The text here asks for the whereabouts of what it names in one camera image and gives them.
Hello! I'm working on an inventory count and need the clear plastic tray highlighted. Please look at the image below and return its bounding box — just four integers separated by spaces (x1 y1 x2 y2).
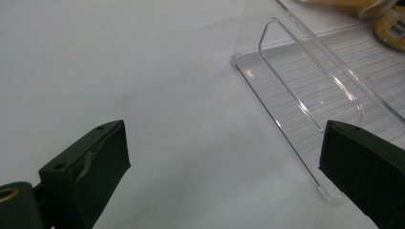
231 0 405 203

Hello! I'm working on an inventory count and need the orange drink bottle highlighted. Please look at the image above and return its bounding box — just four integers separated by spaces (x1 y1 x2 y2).
373 4 405 52

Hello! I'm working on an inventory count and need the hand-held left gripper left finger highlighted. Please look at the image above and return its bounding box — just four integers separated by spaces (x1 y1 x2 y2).
38 119 132 229

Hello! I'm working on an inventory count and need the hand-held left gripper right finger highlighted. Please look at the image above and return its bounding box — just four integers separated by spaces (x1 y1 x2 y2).
318 119 405 229

